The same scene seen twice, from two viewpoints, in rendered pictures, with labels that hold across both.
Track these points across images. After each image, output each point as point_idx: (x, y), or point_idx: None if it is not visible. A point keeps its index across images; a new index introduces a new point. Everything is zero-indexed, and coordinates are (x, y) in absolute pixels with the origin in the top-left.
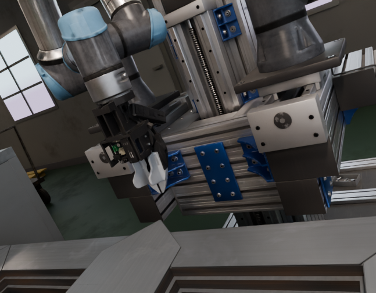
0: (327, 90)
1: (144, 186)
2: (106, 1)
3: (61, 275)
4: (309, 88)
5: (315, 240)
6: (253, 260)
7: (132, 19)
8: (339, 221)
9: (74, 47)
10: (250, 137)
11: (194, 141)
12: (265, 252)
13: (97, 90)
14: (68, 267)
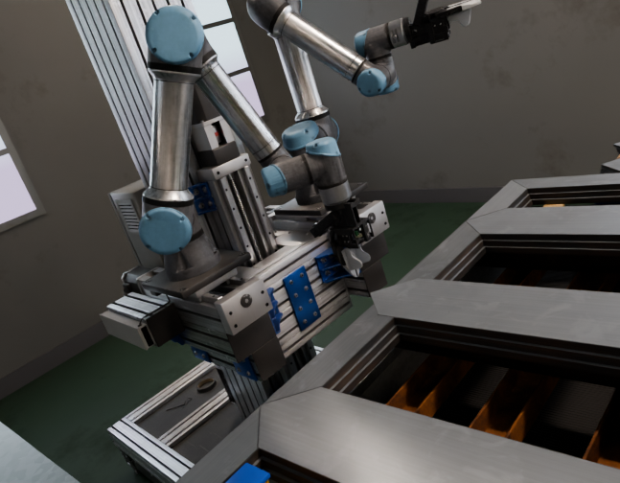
0: None
1: (270, 327)
2: (267, 141)
3: (377, 341)
4: (360, 202)
5: (456, 241)
6: (454, 255)
7: (289, 155)
8: (449, 237)
9: (336, 161)
10: (325, 252)
11: (282, 273)
12: (451, 252)
13: (347, 191)
14: (379, 329)
